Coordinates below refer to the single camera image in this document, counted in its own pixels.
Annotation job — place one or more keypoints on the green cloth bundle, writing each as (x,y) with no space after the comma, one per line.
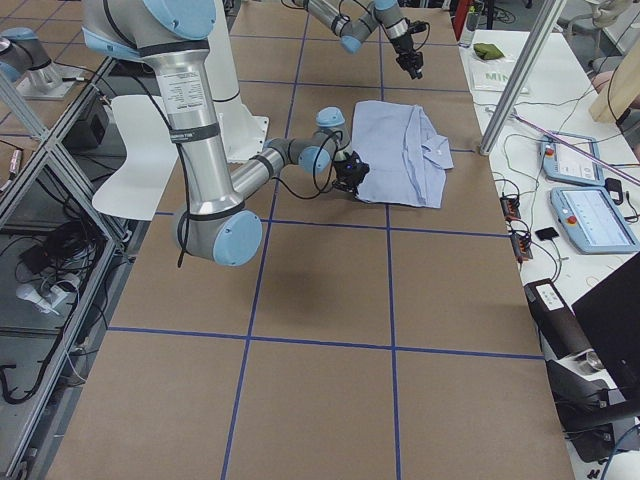
(487,51)

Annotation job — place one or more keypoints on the aluminium frame post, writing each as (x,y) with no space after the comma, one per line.
(533,46)

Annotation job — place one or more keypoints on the far teach pendant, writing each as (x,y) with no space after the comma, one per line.
(563,164)

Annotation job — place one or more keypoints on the teach pendant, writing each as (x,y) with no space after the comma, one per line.
(591,221)
(563,164)

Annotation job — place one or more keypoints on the near teach pendant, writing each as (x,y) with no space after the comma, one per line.
(591,221)

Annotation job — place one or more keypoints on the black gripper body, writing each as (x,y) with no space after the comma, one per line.
(406,54)
(348,173)

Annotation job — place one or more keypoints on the blue striped button shirt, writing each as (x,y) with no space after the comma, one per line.
(408,159)

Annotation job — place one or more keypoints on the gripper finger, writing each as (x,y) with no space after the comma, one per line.
(417,65)
(410,69)

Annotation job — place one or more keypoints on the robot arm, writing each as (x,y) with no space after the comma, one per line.
(384,15)
(173,38)

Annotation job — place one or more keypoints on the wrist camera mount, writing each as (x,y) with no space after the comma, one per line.
(419,26)

